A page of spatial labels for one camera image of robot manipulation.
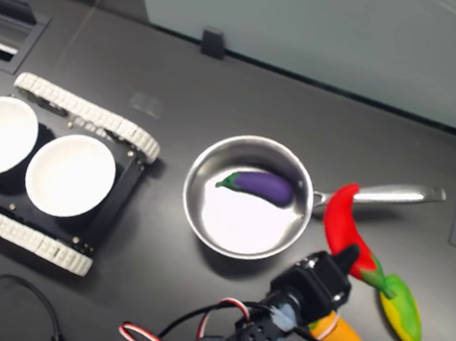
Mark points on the red toy chilli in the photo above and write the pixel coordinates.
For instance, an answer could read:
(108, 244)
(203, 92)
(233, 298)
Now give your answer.
(340, 223)

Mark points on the purple toy aubergine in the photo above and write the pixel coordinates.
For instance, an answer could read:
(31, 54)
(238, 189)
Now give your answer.
(261, 185)

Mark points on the frosted glass partition panel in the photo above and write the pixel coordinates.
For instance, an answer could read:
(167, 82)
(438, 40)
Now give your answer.
(338, 17)

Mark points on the black partition clip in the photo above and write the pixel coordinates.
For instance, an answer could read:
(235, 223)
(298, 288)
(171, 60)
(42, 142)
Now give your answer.
(212, 43)

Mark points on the tracked vehicle with white tracks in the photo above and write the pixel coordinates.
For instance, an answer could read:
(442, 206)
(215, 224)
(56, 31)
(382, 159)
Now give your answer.
(85, 109)

